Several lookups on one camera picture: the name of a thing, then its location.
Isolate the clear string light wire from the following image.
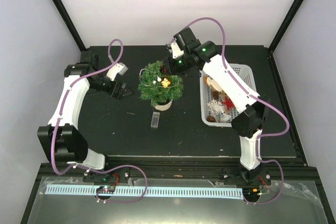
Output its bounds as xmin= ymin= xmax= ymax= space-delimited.
xmin=138 ymin=63 xmax=184 ymax=108

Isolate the gold bell ornament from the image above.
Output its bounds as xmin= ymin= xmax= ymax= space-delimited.
xmin=161 ymin=78 xmax=171 ymax=88

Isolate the small green christmas tree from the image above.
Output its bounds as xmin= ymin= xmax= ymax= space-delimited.
xmin=138 ymin=61 xmax=184 ymax=111

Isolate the white plastic basket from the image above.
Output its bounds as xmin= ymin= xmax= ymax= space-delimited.
xmin=200 ymin=63 xmax=257 ymax=127

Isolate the red star ornament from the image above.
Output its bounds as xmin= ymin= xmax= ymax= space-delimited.
xmin=222 ymin=97 xmax=236 ymax=110

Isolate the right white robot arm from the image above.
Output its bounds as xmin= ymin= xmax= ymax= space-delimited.
xmin=161 ymin=28 xmax=269 ymax=184

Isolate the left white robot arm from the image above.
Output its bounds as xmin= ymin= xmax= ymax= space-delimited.
xmin=37 ymin=51 xmax=133 ymax=182

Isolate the white mushroom ornament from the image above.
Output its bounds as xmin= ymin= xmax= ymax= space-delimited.
xmin=203 ymin=75 xmax=223 ymax=92

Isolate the clear light battery box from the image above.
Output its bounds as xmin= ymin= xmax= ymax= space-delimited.
xmin=151 ymin=111 xmax=160 ymax=129

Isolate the brown pine cone ornament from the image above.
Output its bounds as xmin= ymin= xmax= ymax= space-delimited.
xmin=212 ymin=90 xmax=221 ymax=100

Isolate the white snowflake ornament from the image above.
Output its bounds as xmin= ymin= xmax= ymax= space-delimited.
xmin=207 ymin=99 xmax=225 ymax=113

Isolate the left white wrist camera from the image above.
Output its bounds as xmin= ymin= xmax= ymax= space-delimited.
xmin=106 ymin=63 xmax=128 ymax=81

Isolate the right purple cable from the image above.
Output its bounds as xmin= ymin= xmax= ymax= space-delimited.
xmin=169 ymin=17 xmax=290 ymax=206

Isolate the purple cable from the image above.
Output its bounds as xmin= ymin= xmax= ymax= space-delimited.
xmin=169 ymin=17 xmax=290 ymax=206
xmin=51 ymin=39 xmax=149 ymax=204

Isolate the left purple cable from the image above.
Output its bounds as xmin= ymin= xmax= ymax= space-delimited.
xmin=51 ymin=39 xmax=149 ymax=204

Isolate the white cable duct strip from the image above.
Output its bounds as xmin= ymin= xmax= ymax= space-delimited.
xmin=45 ymin=185 xmax=244 ymax=200

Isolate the black left frame post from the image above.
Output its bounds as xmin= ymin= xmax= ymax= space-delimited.
xmin=52 ymin=0 xmax=86 ymax=51

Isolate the black frame post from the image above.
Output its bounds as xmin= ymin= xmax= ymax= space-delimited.
xmin=268 ymin=0 xmax=304 ymax=54
xmin=52 ymin=0 xmax=86 ymax=51

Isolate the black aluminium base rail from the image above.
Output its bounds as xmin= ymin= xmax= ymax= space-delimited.
xmin=105 ymin=156 xmax=321 ymax=185

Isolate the black right frame post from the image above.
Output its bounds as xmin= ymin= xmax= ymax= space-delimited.
xmin=268 ymin=0 xmax=304 ymax=54

